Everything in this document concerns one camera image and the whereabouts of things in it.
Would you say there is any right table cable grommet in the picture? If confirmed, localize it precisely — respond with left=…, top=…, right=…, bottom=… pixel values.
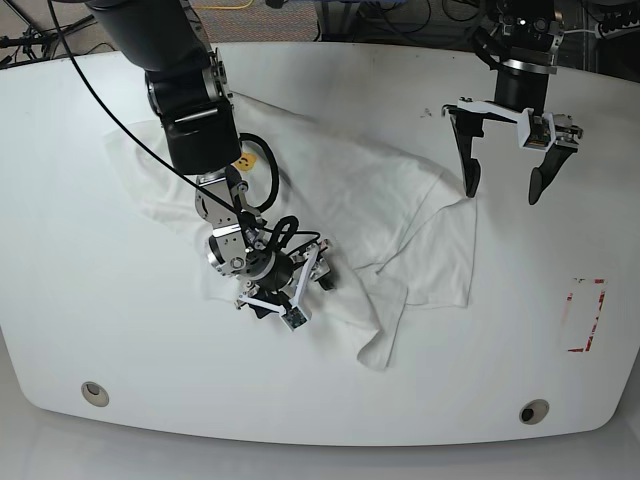
left=519, top=399, right=550, bottom=425

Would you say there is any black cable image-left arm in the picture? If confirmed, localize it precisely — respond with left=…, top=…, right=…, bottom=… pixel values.
left=47, top=0, right=321, bottom=251

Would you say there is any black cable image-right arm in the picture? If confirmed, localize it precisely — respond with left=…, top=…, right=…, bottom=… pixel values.
left=471, top=27, right=503, bottom=71

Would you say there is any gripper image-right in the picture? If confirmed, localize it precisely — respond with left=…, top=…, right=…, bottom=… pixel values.
left=443, top=67, right=583, bottom=205

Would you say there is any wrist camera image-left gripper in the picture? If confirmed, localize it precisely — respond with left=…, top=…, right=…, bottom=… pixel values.
left=280, top=305, right=312, bottom=331

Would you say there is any table cable grommet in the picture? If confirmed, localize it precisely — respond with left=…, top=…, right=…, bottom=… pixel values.
left=519, top=399, right=550, bottom=425
left=81, top=382, right=109, bottom=408

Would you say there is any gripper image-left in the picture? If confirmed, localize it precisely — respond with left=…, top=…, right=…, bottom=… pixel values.
left=234, top=239, right=336, bottom=319

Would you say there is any red tape rectangle marking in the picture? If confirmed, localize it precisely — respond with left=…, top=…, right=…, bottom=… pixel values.
left=560, top=278, right=607, bottom=353

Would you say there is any white power strip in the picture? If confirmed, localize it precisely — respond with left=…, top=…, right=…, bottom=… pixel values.
left=596, top=15, right=639, bottom=39

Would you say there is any left table cable grommet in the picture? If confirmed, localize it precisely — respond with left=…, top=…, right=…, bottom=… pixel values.
left=81, top=382, right=109, bottom=408

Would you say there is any black tripod stand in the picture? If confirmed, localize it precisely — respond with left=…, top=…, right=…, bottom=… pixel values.
left=0, top=0, right=96, bottom=69

